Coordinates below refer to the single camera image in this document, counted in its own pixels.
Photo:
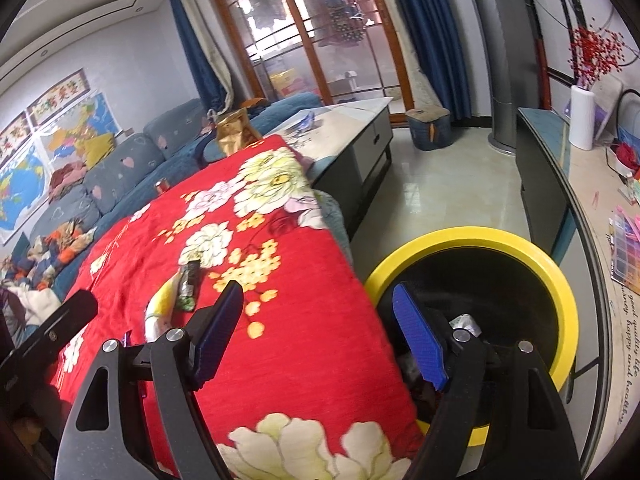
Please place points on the white picture board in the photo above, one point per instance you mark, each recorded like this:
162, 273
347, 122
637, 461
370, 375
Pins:
610, 110

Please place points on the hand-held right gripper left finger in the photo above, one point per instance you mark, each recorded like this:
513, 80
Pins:
217, 330

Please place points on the blue paper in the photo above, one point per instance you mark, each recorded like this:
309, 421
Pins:
304, 121

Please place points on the grey heart-print sofa cushion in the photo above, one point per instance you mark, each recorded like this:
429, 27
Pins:
65, 217
175, 127
125, 175

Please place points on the country map poster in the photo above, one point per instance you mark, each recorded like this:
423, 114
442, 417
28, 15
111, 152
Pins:
80, 125

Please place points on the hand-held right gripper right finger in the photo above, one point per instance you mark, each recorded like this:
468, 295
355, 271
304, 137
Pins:
420, 335

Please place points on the yellow pillow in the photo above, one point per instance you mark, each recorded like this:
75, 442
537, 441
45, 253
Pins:
99, 150

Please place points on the silver tower air conditioner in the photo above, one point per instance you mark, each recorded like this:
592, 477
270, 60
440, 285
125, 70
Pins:
500, 60

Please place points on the pile of red clothes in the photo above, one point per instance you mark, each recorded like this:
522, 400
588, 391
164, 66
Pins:
67, 182

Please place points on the dark green snack wrapper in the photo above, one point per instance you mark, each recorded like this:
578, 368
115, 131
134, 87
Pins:
189, 285

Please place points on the hanging clothes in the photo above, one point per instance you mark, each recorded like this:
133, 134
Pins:
345, 25

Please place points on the white vase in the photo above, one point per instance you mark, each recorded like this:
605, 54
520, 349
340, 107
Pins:
582, 117

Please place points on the blue curtain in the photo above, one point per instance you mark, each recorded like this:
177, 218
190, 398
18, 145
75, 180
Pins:
430, 35
195, 55

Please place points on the colourful patterned cloth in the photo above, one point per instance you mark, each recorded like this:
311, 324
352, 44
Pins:
62, 247

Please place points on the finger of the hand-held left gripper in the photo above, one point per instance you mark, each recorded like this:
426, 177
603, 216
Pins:
50, 340

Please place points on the silver wrapper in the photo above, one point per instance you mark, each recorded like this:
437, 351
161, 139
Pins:
465, 322

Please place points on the world map poster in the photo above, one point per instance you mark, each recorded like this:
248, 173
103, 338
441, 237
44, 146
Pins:
20, 195

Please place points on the yellow-rimmed black bin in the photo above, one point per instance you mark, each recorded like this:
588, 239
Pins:
475, 235

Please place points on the beige curtain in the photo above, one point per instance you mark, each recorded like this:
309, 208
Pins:
422, 80
210, 45

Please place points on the red floral blanket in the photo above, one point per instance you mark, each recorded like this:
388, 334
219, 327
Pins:
300, 335

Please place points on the white garment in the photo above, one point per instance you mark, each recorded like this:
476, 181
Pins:
35, 305

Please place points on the dark clothes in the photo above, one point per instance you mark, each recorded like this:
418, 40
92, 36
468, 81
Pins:
257, 105

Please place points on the framed calligraphy poster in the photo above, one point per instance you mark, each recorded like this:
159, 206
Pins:
12, 137
57, 92

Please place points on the colourful bead box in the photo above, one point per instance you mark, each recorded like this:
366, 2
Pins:
627, 250

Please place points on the blue sofa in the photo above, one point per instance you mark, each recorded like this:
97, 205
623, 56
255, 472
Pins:
150, 180

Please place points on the wooden glass sliding door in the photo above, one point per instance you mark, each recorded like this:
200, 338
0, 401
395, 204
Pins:
310, 20

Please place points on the yellow box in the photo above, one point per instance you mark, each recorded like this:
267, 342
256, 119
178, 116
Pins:
284, 82

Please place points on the gold gift bag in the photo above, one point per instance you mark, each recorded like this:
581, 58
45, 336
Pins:
237, 132

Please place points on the blue stool with tan top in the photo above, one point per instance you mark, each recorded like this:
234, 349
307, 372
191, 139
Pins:
430, 130

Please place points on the white coffee table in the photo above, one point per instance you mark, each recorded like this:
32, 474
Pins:
345, 130

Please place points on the red berry branches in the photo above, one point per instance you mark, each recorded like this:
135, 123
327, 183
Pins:
597, 52

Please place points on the dark television stand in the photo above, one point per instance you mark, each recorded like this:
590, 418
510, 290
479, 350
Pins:
545, 185

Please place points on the red yarn ball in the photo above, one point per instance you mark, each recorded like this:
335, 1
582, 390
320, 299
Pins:
627, 155

